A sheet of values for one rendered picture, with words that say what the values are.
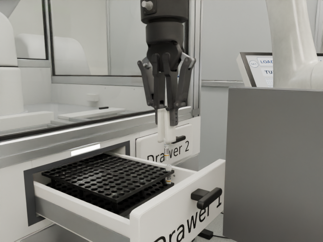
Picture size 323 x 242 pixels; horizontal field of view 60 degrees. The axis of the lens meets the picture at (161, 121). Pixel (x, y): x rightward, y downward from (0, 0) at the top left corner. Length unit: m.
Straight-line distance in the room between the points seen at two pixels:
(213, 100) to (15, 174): 1.91
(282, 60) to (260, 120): 0.30
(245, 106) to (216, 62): 1.75
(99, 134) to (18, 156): 0.20
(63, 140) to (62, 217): 0.16
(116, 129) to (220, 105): 1.64
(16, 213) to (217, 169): 0.39
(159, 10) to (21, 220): 0.47
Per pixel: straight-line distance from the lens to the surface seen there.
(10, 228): 0.61
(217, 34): 2.32
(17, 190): 0.59
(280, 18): 0.84
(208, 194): 0.48
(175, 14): 0.54
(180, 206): 0.47
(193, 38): 1.02
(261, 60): 1.32
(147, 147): 0.80
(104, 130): 0.69
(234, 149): 0.58
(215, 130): 2.34
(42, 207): 0.60
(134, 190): 0.52
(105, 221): 0.46
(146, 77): 0.59
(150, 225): 0.41
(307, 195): 0.55
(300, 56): 0.81
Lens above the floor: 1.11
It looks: 10 degrees down
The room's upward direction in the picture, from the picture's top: straight up
